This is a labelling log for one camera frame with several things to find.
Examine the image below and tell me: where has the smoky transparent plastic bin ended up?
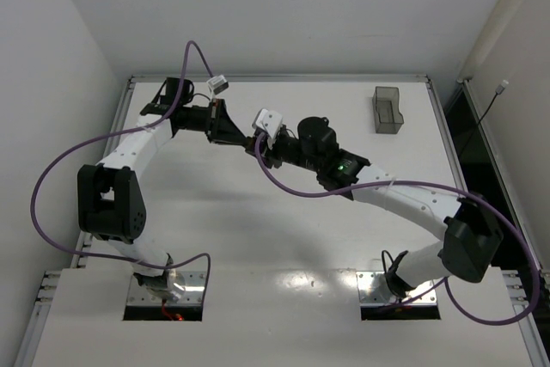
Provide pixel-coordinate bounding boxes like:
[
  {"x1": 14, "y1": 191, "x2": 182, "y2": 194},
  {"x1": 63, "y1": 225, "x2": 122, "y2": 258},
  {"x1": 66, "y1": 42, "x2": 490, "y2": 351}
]
[{"x1": 372, "y1": 86, "x2": 404, "y2": 135}]

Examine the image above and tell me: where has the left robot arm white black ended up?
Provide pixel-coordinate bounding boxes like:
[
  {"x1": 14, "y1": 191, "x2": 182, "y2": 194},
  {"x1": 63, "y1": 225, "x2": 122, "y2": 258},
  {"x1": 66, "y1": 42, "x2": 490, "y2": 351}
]
[{"x1": 77, "y1": 76, "x2": 248, "y2": 300}]

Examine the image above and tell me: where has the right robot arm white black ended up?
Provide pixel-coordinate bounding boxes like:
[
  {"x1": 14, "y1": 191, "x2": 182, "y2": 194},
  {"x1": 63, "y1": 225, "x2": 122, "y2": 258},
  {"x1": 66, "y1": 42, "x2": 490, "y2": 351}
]
[{"x1": 252, "y1": 109, "x2": 503, "y2": 298}]

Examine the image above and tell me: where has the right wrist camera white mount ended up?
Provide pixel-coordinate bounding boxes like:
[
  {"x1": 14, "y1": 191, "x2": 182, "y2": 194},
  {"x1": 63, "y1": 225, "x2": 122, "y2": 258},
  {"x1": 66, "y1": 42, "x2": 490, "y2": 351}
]
[{"x1": 252, "y1": 108, "x2": 283, "y2": 147}]

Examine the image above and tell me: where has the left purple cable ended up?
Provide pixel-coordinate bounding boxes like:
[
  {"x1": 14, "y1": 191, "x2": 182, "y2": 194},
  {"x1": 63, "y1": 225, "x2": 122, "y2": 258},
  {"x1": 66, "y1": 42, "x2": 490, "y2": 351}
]
[{"x1": 30, "y1": 40, "x2": 220, "y2": 291}]

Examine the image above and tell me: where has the purple cable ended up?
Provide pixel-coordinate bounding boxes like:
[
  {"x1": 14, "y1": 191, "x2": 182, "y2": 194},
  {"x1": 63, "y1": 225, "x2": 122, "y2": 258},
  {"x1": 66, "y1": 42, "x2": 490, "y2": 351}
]
[
  {"x1": 254, "y1": 132, "x2": 541, "y2": 326},
  {"x1": 30, "y1": 40, "x2": 220, "y2": 291}
]

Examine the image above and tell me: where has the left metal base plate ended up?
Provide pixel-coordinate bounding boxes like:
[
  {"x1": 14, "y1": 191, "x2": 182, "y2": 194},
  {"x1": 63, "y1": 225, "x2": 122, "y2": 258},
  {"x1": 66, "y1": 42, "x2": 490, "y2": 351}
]
[{"x1": 125, "y1": 271, "x2": 206, "y2": 308}]

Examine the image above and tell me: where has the metal base plate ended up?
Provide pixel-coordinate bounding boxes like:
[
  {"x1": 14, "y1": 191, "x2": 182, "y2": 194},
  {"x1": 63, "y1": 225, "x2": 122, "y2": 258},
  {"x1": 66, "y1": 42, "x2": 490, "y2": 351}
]
[
  {"x1": 356, "y1": 271, "x2": 437, "y2": 309},
  {"x1": 125, "y1": 271, "x2": 206, "y2": 308}
]

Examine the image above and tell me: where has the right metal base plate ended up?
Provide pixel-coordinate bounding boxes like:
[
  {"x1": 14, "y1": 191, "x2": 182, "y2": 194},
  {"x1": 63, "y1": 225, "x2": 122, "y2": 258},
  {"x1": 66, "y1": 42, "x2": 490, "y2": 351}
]
[{"x1": 356, "y1": 271, "x2": 437, "y2": 309}]

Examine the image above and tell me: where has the black wall cable white plug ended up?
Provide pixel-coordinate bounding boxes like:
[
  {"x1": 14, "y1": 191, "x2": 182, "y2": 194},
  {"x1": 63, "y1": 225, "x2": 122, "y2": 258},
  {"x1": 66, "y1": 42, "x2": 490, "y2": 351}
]
[{"x1": 458, "y1": 79, "x2": 509, "y2": 159}]

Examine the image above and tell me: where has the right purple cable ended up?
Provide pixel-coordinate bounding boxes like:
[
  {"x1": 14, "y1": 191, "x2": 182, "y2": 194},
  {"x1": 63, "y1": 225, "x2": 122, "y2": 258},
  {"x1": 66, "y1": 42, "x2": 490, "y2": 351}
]
[{"x1": 254, "y1": 132, "x2": 541, "y2": 326}]

